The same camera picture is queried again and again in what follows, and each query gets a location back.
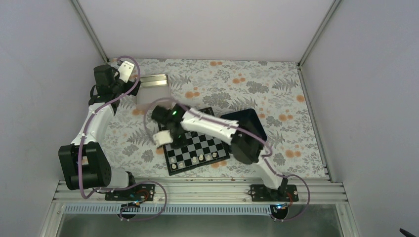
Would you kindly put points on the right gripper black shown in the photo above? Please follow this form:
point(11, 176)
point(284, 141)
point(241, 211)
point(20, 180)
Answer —
point(184, 141)

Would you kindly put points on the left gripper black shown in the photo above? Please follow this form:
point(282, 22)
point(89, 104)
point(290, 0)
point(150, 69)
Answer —
point(130, 86)

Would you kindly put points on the dark blue tin box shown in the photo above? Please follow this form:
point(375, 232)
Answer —
point(248, 115)

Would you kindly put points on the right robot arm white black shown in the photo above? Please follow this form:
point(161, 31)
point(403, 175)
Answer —
point(246, 145)

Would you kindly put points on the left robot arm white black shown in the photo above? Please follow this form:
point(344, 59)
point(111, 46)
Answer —
point(83, 160)

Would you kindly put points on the black grey chess board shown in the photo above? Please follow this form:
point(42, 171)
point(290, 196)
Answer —
point(197, 144)

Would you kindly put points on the silver metal tin tray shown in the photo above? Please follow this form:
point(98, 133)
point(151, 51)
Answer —
point(152, 88)

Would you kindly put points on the floral patterned table mat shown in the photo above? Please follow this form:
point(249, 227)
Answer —
point(272, 89)

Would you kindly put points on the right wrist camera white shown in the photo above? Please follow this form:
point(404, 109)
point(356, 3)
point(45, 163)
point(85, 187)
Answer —
point(162, 138)

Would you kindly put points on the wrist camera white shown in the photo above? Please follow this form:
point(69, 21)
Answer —
point(162, 138)
point(125, 70)

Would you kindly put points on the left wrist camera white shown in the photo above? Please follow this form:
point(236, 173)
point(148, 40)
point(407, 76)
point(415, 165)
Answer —
point(125, 70)

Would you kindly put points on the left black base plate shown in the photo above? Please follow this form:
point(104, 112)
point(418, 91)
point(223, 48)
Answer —
point(142, 192)

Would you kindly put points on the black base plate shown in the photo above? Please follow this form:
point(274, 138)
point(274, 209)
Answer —
point(261, 193)
point(142, 192)

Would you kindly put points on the aluminium corner post left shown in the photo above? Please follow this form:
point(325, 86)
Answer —
point(89, 29)

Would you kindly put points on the aluminium corner post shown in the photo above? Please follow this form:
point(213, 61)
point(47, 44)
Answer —
point(89, 29)
point(327, 18)

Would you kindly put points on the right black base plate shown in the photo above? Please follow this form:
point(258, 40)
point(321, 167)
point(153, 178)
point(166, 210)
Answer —
point(261, 193)

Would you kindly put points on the grey slotted cable duct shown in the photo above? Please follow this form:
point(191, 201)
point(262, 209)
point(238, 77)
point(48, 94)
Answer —
point(170, 209)

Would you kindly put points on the aluminium rail frame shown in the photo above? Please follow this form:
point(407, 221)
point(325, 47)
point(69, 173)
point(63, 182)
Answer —
point(235, 191)

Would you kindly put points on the aluminium corner post right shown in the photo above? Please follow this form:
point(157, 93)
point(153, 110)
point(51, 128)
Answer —
point(327, 18)

